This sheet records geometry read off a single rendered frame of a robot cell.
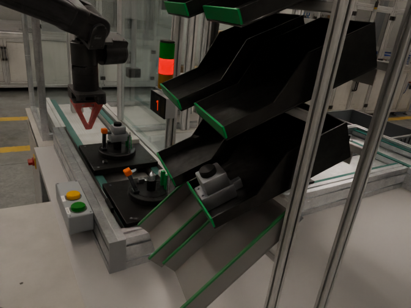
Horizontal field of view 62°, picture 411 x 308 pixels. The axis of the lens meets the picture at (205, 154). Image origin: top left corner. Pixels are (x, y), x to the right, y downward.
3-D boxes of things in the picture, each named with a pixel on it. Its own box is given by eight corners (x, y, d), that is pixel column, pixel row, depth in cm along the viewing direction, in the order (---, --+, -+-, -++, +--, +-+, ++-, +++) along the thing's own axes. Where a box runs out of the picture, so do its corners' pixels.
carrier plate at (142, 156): (93, 175, 119) (93, 170, 118) (79, 150, 138) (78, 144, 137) (158, 166, 131) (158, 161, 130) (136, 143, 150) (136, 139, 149)
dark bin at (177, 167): (175, 187, 69) (161, 158, 65) (159, 161, 80) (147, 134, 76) (292, 129, 73) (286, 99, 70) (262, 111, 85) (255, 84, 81)
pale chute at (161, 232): (161, 267, 76) (148, 259, 73) (149, 232, 87) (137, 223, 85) (254, 182, 75) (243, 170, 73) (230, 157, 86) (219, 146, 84)
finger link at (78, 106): (97, 121, 89) (96, 85, 85) (104, 131, 83) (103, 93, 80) (70, 124, 86) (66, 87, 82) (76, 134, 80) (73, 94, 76)
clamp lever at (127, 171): (133, 192, 103) (124, 172, 98) (131, 189, 104) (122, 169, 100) (144, 186, 104) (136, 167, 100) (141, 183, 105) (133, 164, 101)
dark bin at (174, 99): (181, 112, 63) (166, 74, 59) (163, 93, 74) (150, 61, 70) (309, 52, 67) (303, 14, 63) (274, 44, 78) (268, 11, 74)
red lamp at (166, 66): (161, 74, 111) (162, 59, 109) (156, 71, 115) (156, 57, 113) (175, 74, 114) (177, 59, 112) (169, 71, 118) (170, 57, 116)
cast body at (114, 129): (111, 142, 128) (111, 125, 125) (107, 139, 132) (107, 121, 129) (132, 140, 132) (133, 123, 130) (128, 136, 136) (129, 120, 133)
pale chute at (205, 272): (194, 319, 64) (179, 310, 62) (175, 271, 75) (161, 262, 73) (304, 218, 64) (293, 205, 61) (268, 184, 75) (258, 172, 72)
